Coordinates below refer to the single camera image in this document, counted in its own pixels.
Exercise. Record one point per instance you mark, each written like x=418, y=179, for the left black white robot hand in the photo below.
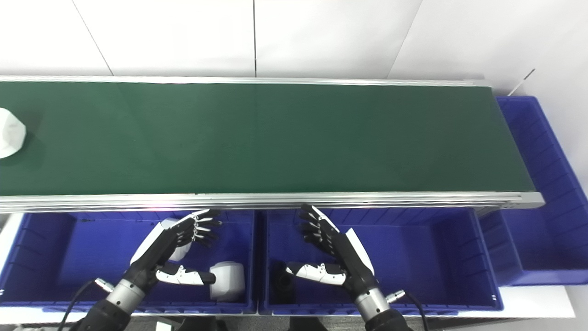
x=151, y=257

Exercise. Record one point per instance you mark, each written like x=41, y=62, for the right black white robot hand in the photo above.
x=349, y=262

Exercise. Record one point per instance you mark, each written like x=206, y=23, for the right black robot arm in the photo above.
x=379, y=312

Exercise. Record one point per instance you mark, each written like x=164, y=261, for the blue plastic bin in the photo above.
x=413, y=257
x=542, y=220
x=92, y=253

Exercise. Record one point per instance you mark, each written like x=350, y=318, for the black plastic part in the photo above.
x=280, y=286

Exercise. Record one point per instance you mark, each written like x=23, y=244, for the green conveyor belt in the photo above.
x=275, y=138

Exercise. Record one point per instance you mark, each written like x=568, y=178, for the thin metal rod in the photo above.
x=521, y=82

